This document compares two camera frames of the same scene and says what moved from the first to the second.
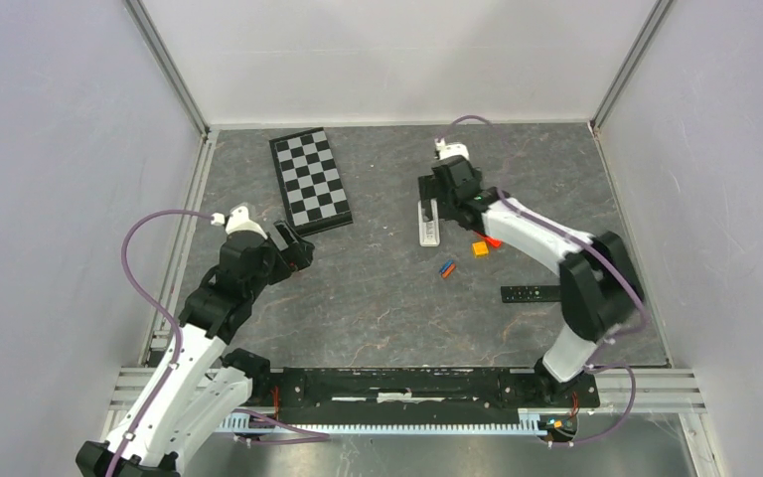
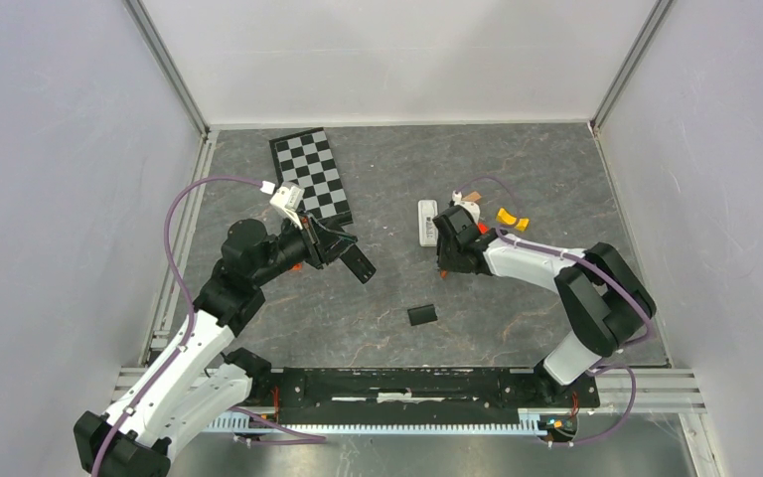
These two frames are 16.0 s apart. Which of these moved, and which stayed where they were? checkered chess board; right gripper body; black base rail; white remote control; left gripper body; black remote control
Moved: left gripper body; black remote control; right gripper body
Stayed: black base rail; white remote control; checkered chess board
